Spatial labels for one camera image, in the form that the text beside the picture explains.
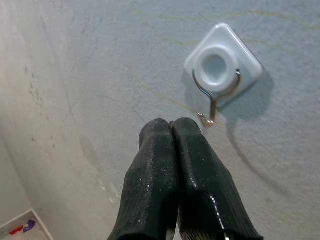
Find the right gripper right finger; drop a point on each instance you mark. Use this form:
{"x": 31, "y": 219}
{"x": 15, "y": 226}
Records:
{"x": 205, "y": 190}

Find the small red item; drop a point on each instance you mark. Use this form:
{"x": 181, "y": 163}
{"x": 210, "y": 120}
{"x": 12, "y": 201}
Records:
{"x": 16, "y": 230}

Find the white tray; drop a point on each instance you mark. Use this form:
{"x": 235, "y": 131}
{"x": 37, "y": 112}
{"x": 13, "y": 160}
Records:
{"x": 37, "y": 225}

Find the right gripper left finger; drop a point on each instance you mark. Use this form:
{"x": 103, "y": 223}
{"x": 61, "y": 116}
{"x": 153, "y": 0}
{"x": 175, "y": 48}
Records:
{"x": 152, "y": 180}

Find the white wall hook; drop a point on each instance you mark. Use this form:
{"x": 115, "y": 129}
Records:
{"x": 217, "y": 50}

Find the small purple item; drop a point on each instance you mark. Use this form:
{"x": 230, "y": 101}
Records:
{"x": 29, "y": 225}

